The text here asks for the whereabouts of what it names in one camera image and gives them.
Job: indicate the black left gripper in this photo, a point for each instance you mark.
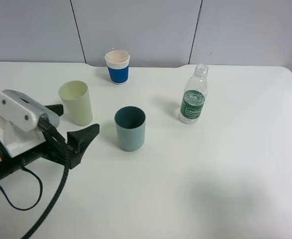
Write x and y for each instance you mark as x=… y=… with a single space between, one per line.
x=55 y=148

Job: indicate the teal plastic cup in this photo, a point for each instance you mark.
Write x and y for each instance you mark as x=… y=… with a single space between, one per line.
x=130 y=124

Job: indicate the clear bottle green label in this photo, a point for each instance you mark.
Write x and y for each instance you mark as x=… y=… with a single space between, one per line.
x=194 y=96

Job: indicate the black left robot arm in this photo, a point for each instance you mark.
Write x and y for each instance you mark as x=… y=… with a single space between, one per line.
x=23 y=140

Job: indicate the cream plastic cup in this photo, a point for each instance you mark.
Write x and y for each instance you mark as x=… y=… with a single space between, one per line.
x=76 y=98

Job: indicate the blue white paper cup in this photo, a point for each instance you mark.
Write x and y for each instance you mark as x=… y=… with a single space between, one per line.
x=117 y=62

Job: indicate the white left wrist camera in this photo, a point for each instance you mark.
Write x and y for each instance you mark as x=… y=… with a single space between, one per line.
x=19 y=118

